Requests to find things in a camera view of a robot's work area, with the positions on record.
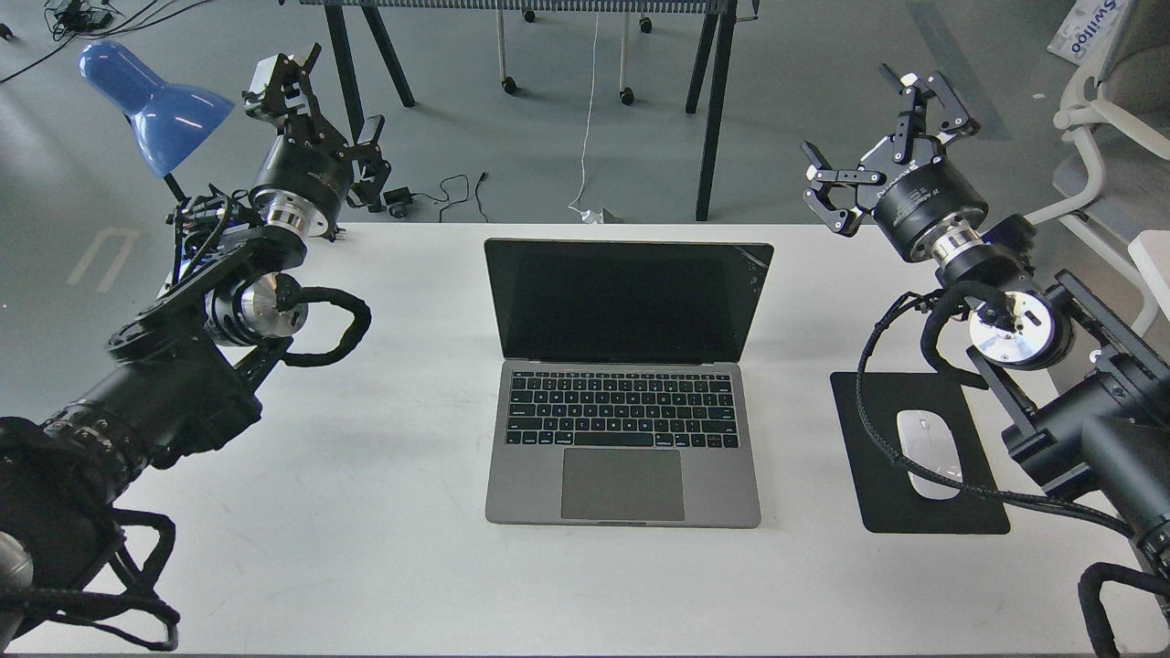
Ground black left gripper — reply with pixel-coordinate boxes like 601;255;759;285
242;43;391;240

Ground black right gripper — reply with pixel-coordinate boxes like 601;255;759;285
801;63;989;262

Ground grey laptop computer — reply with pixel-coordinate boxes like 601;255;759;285
484;238;775;528

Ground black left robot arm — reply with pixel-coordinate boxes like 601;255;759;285
4;40;391;651

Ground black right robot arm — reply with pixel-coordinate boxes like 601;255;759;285
801;70;1169;657

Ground blue desk lamp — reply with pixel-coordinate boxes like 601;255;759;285
80;40;235;205

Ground white printed box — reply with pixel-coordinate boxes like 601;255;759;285
1048;0;1133;64

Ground white office chair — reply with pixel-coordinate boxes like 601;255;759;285
1027;1;1169;334

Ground black background table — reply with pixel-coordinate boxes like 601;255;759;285
305;1;765;222

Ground white computer mouse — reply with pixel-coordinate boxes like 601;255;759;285
896;409;963;482

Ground white rolling cart legs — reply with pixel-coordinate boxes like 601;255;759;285
495;7;654;107

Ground black mouse pad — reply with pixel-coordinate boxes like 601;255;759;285
830;371;1010;535

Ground black power adapter with cable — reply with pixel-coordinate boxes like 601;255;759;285
380;171;493;222

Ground white hanging cable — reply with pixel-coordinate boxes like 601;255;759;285
567;9;624;225

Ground black floor cables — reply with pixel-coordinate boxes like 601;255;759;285
0;0;216;85

